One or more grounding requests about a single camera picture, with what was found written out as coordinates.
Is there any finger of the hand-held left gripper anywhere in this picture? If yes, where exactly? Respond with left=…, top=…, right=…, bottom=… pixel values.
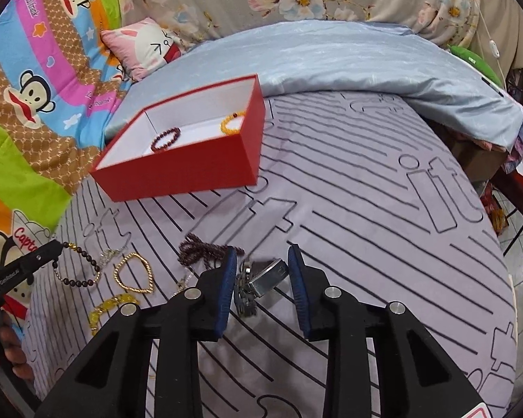
left=28, top=239, right=64, bottom=271

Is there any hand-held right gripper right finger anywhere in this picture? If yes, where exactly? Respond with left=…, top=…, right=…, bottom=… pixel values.
left=288, top=244, right=489, bottom=418

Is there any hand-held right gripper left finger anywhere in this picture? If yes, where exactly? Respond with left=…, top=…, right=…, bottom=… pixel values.
left=35, top=246, right=238, bottom=418

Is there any silver pendant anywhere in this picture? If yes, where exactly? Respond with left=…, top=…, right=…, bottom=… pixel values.
left=174, top=270, right=199, bottom=294

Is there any dark bead gold chain bracelet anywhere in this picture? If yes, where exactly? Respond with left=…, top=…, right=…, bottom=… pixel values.
left=52, top=241, right=102, bottom=288

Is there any dark red bead necklace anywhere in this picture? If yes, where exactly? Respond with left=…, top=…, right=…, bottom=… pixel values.
left=178, top=233, right=245, bottom=268

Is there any silver chain bracelet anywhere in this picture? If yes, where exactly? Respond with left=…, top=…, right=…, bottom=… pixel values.
left=84, top=224, right=134, bottom=266

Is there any yellow bead bracelet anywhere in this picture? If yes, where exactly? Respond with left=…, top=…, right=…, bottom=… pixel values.
left=88, top=294, right=141, bottom=336

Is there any red cardboard box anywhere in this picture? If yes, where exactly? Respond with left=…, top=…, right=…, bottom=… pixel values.
left=89, top=74, right=266, bottom=203

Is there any person's left hand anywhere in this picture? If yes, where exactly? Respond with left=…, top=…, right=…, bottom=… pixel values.
left=0, top=309, right=35, bottom=381

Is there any grey striped bed sheet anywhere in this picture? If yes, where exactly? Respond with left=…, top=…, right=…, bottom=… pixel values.
left=26, top=91, right=519, bottom=418

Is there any colourful cartoon monkey blanket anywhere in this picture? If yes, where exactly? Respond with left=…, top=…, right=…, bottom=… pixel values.
left=0, top=0, right=134, bottom=384

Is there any brown cardboard box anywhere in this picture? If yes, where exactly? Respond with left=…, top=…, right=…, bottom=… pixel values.
left=449, top=133, right=506, bottom=179

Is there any pink cartoon pillow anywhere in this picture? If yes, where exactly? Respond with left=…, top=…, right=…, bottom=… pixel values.
left=100, top=17, right=188, bottom=83

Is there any light blue quilt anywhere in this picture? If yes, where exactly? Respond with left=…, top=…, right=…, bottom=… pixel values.
left=105, top=20, right=523, bottom=151

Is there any red box lid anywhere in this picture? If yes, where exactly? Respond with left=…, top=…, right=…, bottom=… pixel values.
left=492, top=157, right=523, bottom=223

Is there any dark red bead bracelet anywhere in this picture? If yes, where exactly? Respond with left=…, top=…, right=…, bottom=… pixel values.
left=152, top=127, right=181, bottom=151

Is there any orange bead bracelet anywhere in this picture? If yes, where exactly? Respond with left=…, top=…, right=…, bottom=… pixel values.
left=220, top=112, right=247, bottom=136

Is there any white cable with switch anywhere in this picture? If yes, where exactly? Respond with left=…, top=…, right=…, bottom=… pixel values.
left=460, top=0, right=506, bottom=92

